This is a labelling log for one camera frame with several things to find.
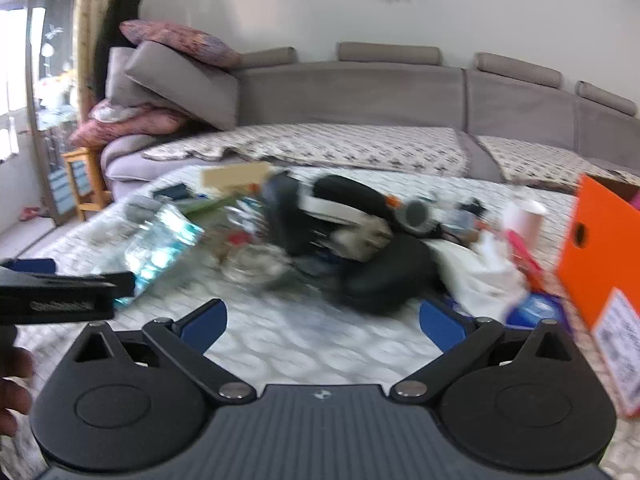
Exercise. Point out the round black brush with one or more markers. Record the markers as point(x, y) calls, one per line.
point(415, 215)

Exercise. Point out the wooden stool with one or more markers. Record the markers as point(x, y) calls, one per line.
point(75, 185)

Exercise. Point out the white paper cup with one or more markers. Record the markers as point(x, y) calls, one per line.
point(522, 217)

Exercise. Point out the clear plastic container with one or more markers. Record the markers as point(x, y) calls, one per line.
point(255, 265)

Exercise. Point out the beige box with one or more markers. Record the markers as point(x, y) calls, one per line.
point(235, 177)

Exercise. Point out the floral curtain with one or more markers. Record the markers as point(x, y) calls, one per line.
point(90, 10)

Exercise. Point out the pink slippers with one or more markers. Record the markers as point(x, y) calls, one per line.
point(30, 213)

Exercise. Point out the pink floral pillow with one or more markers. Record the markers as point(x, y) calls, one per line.
point(130, 125)
point(180, 42)

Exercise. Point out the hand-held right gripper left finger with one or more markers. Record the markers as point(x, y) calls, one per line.
point(207, 321)

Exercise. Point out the black and white object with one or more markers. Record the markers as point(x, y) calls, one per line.
point(345, 205)

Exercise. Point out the pink pouch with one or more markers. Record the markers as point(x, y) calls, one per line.
point(517, 252)

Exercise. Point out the small grey cushion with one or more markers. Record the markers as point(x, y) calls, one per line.
point(117, 80)

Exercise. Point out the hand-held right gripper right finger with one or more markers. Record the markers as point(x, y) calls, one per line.
point(440, 323)

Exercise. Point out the large grey cushion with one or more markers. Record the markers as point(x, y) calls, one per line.
point(185, 85)

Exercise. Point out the black round case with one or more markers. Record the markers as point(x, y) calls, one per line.
point(395, 275)

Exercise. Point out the patterned sofa cover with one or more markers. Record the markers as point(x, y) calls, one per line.
point(540, 160)
point(325, 147)

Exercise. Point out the black hanging coat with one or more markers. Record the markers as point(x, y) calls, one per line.
point(117, 20)

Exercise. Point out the person's left hand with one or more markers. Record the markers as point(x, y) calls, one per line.
point(12, 395)

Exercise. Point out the grey sofa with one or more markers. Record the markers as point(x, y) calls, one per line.
point(350, 95)

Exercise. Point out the clear teal wipes pack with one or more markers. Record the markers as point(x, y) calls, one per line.
point(160, 245)

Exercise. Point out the white cloth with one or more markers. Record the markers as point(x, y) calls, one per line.
point(480, 275)

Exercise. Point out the orange cardboard box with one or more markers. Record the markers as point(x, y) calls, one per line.
point(595, 260)

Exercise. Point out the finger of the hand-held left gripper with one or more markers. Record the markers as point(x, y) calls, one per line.
point(30, 266)
point(65, 290)

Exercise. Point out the glass door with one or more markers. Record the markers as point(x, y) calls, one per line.
point(50, 85)

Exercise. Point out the desktop with patterned cloth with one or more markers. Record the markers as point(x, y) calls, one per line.
point(300, 330)

